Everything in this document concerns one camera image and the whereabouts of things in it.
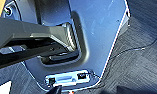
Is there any round base bolt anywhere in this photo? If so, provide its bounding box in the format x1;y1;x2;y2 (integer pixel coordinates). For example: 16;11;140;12
2;6;14;17

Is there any thin black base cable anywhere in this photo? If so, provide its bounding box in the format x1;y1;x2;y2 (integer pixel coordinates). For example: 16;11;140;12
103;32;157;69

